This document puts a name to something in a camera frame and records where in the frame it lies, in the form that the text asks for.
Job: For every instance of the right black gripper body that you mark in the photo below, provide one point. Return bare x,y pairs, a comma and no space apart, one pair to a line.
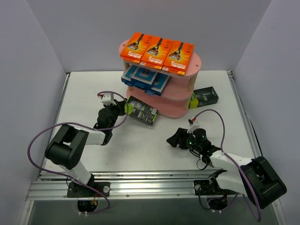
183,138

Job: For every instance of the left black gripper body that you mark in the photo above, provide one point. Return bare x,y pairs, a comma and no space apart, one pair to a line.
122,105

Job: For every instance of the black green razor box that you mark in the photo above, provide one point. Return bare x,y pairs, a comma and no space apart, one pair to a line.
203,97
141,111

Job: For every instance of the blue razor box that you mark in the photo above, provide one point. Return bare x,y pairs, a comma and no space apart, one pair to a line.
126,77
159,85
144,78

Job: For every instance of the small orange razor box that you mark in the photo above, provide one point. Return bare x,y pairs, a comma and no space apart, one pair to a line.
178,58

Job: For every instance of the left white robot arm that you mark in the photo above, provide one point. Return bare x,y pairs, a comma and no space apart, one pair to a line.
66,148

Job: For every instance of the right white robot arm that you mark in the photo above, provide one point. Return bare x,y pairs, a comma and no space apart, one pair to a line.
252,177

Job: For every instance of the pink three-tier shelf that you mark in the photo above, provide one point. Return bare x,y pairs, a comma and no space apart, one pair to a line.
174,100

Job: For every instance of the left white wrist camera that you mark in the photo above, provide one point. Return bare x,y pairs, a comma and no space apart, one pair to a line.
107,99

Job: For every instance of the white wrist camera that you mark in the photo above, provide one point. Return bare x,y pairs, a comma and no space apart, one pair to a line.
194,124
107,99

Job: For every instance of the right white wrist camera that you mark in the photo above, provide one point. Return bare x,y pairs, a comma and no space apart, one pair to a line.
194,124

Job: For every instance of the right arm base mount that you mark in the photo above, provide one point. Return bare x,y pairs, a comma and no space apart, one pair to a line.
210,199

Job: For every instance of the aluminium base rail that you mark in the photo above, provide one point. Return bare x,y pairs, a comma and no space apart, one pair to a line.
124,185

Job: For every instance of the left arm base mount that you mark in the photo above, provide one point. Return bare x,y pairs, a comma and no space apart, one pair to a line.
87,198

